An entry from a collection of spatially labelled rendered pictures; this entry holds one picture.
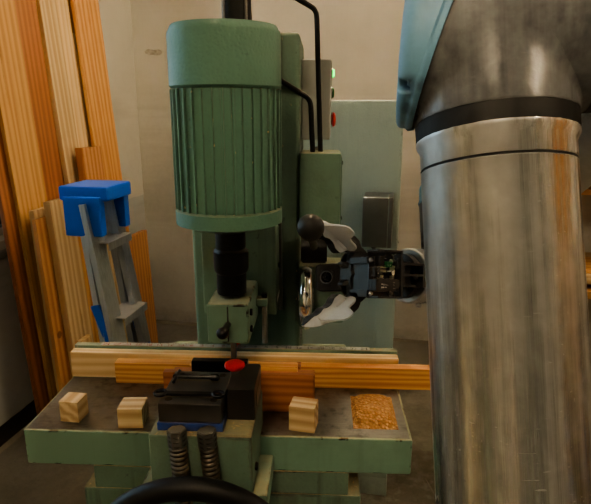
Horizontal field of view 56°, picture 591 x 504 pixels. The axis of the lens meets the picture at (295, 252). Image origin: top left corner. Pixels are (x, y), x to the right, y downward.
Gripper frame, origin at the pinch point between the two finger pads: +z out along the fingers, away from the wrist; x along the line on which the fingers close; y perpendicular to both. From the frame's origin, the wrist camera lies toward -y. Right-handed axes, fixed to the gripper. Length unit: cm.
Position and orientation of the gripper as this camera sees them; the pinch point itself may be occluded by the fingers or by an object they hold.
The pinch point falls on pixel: (298, 272)
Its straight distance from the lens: 78.2
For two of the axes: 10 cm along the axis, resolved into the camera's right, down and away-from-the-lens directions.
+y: 6.1, -0.4, -7.9
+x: -0.2, 10.0, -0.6
